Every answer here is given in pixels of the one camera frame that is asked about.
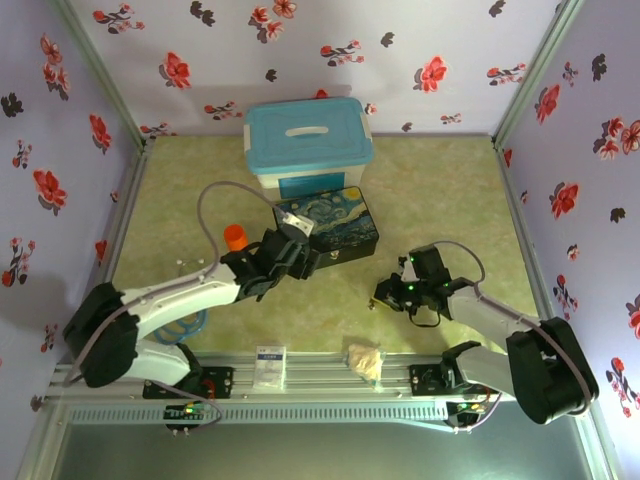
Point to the small padlock key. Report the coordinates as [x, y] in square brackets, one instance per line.
[373, 301]

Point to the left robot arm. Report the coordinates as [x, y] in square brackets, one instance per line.
[165, 300]

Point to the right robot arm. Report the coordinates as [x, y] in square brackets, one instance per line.
[520, 345]

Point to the orange plastic cup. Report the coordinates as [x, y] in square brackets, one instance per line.
[235, 238]

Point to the clear bag with beige contents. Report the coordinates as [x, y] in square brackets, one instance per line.
[366, 362]

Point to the starry night painted box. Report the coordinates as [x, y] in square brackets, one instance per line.
[345, 220]

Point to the white paper packet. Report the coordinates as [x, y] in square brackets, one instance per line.
[270, 367]

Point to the right controller circuit board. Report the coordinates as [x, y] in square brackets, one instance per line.
[467, 410]

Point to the controller circuit board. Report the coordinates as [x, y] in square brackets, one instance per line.
[467, 410]
[187, 411]

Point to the blue lidded storage box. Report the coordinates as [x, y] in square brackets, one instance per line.
[305, 135]

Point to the left controller circuit board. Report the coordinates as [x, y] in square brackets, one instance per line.
[187, 411]

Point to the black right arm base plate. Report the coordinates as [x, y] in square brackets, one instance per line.
[425, 380]

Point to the aluminium mounting rail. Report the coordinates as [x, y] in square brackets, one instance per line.
[325, 372]

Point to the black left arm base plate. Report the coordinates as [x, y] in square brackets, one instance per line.
[220, 382]

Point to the aluminium frame post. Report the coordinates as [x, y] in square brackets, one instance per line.
[105, 75]
[535, 75]

